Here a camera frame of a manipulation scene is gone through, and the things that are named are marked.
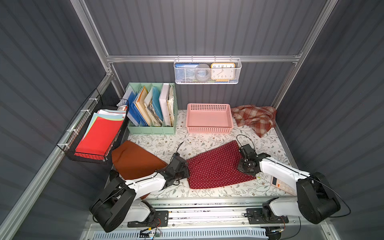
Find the red polka dot skirt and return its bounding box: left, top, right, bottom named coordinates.
left=188, top=141, right=256, bottom=190

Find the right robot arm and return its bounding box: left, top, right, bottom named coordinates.
left=238, top=145, right=341, bottom=224

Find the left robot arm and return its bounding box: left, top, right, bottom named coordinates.
left=90, top=152, right=190, bottom=233

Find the grey tape roll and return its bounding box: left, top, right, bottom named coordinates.
left=195, top=64, right=211, bottom=82

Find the floral table mat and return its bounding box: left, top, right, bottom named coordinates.
left=123, top=110, right=292, bottom=199

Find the white calculator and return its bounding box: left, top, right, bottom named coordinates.
left=271, top=177, right=297, bottom=196

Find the green file organizer box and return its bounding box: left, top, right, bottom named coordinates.
left=126, top=83, right=179, bottom=135

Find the red plaid skirt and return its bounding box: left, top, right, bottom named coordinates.
left=231, top=105, right=277, bottom=138

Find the rust brown skirt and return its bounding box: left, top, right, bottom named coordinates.
left=111, top=140, right=168, bottom=200

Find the pink plastic basket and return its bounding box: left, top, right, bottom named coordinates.
left=186, top=103, right=234, bottom=134

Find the black stapler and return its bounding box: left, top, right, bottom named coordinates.
left=109, top=169, right=120, bottom=181

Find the white binder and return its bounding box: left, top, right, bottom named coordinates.
left=159, top=83, right=171, bottom=127

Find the blue folder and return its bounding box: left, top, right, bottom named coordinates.
left=127, top=92, right=148, bottom=127

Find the red paper stack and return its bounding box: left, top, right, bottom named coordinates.
left=75, top=113, right=124, bottom=160

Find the yellow alarm clock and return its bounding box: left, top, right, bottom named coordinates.
left=211, top=63, right=236, bottom=82

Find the blue box in basket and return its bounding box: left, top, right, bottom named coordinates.
left=174, top=63, right=199, bottom=84

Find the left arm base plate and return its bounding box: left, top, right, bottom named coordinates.
left=127, top=211, right=169, bottom=228

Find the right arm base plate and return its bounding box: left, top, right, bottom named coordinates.
left=244, top=208, right=289, bottom=225

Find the black wire wall basket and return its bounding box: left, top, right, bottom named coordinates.
left=57, top=90, right=130, bottom=164

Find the white wire wall basket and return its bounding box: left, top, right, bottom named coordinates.
left=174, top=57, right=242, bottom=85

